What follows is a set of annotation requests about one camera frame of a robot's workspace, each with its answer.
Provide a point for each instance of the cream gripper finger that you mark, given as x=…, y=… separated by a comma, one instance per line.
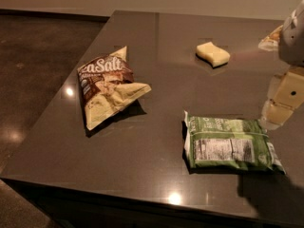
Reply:
x=285, y=95

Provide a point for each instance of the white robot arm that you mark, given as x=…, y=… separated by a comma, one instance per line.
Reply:
x=291, y=44

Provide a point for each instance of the brown sea salt chip bag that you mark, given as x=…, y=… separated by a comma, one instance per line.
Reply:
x=108, y=87

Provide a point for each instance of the green chip bag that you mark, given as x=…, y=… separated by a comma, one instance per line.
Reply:
x=242, y=145

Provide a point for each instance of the small snack package at edge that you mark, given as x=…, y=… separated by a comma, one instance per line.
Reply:
x=271, y=41

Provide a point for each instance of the yellow sponge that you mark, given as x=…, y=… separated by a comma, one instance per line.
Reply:
x=214, y=55

